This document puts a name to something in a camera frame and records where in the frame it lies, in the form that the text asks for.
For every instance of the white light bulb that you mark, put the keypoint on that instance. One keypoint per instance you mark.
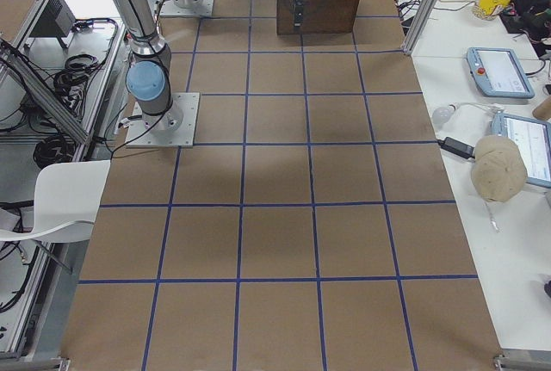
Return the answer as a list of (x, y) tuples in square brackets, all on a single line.
[(443, 114)]

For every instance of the upper teach pendant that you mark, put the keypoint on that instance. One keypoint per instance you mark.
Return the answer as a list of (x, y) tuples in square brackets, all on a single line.
[(497, 72)]

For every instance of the dark wooden drawer box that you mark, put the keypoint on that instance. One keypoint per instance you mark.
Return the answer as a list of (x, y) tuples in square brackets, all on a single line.
[(321, 17)]

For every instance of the black power adapter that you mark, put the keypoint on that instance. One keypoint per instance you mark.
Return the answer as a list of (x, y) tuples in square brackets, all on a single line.
[(456, 147)]

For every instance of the white plastic chair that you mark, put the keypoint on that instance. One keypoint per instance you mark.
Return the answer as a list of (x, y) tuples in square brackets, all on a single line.
[(66, 201)]

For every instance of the black control box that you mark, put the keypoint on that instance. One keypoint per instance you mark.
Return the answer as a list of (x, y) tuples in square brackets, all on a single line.
[(55, 21)]

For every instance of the beige cap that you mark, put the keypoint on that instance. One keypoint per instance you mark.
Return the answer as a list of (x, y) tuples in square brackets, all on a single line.
[(499, 172)]

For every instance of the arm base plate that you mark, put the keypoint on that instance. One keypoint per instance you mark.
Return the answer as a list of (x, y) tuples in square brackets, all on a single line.
[(187, 8), (175, 128)]

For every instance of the teach pendant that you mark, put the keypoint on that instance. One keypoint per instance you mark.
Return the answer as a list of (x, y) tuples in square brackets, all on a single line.
[(533, 140), (497, 72)]

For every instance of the lower teach pendant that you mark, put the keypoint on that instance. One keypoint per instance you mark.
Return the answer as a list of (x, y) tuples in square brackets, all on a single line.
[(533, 140)]

